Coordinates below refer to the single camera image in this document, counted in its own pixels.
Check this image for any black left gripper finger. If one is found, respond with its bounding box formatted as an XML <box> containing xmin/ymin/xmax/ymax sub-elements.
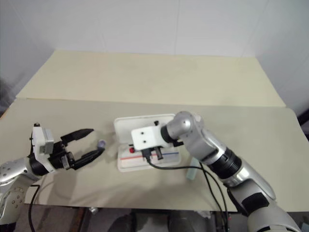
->
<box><xmin>60</xmin><ymin>128</ymin><xmax>95</xmax><ymax>146</ymax></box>
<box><xmin>72</xmin><ymin>147</ymin><xmax>105</xmax><ymax>170</ymax></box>

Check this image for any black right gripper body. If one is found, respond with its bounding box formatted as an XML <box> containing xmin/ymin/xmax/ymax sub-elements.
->
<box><xmin>141</xmin><ymin>145</ymin><xmax>165</xmax><ymax>162</ymax></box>

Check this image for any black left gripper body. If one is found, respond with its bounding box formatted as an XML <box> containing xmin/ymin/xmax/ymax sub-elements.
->
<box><xmin>49</xmin><ymin>140</ymin><xmax>75</xmax><ymax>170</ymax></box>

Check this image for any white plastic pencil case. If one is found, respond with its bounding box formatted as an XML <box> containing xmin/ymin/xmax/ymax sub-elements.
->
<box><xmin>113</xmin><ymin>114</ymin><xmax>182</xmax><ymax>173</ymax></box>

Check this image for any red and blue thin pen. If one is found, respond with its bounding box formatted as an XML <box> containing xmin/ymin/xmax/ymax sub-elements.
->
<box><xmin>120</xmin><ymin>152</ymin><xmax>180</xmax><ymax>161</ymax></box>

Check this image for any pale green rectangular block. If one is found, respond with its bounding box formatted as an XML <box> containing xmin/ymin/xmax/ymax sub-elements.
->
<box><xmin>185</xmin><ymin>159</ymin><xmax>201</xmax><ymax>181</ymax></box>

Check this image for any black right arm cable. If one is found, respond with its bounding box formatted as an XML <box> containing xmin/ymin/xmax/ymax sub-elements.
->
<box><xmin>144</xmin><ymin>156</ymin><xmax>230</xmax><ymax>232</ymax></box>

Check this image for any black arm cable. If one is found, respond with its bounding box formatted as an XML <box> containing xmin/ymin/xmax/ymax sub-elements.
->
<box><xmin>28</xmin><ymin>184</ymin><xmax>41</xmax><ymax>232</ymax></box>
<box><xmin>144</xmin><ymin>156</ymin><xmax>230</xmax><ymax>232</ymax></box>

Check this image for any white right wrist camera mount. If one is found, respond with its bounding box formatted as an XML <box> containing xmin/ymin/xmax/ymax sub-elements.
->
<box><xmin>130</xmin><ymin>125</ymin><xmax>170</xmax><ymax>152</ymax></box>

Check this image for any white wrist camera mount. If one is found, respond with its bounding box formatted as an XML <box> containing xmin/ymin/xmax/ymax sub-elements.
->
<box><xmin>130</xmin><ymin>125</ymin><xmax>170</xmax><ymax>152</ymax></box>
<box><xmin>29</xmin><ymin>123</ymin><xmax>53</xmax><ymax>173</ymax></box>

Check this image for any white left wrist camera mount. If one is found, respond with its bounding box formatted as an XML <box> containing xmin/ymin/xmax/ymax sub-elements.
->
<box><xmin>29</xmin><ymin>123</ymin><xmax>53</xmax><ymax>173</ymax></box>

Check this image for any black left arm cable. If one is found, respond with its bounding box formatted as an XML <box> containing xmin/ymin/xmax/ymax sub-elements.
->
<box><xmin>28</xmin><ymin>184</ymin><xmax>41</xmax><ymax>232</ymax></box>

